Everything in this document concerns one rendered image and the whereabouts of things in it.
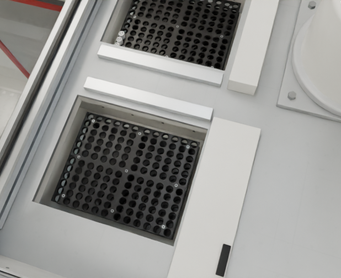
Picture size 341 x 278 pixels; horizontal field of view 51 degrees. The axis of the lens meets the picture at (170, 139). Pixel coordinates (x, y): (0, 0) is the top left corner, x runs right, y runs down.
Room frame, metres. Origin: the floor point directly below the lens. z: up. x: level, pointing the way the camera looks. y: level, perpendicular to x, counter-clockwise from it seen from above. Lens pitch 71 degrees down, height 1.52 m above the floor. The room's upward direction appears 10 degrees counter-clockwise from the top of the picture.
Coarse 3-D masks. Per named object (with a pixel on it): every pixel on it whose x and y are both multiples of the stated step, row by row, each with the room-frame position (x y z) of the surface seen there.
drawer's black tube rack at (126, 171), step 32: (96, 128) 0.28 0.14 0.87; (128, 128) 0.25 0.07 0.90; (96, 160) 0.20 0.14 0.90; (128, 160) 0.19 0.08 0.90; (160, 160) 0.19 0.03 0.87; (192, 160) 0.18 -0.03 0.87; (96, 192) 0.14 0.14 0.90; (128, 192) 0.14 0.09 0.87; (160, 192) 0.12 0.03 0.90; (128, 224) 0.08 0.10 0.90; (160, 224) 0.07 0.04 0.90
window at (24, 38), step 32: (0, 0) 0.36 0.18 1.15; (32, 0) 0.40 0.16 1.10; (64, 0) 0.45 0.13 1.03; (0, 32) 0.33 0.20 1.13; (32, 32) 0.37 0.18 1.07; (0, 64) 0.30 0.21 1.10; (32, 64) 0.34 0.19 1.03; (0, 96) 0.27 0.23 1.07; (0, 128) 0.23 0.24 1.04; (0, 160) 0.20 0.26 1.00
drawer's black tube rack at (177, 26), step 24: (144, 0) 0.53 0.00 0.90; (168, 0) 0.52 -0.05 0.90; (192, 0) 0.51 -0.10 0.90; (216, 0) 0.50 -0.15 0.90; (144, 24) 0.50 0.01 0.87; (168, 24) 0.46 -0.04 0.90; (192, 24) 0.45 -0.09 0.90; (216, 24) 0.44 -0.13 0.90; (144, 48) 0.44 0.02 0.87; (168, 48) 0.41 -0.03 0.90; (192, 48) 0.42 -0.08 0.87; (216, 48) 0.39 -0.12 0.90
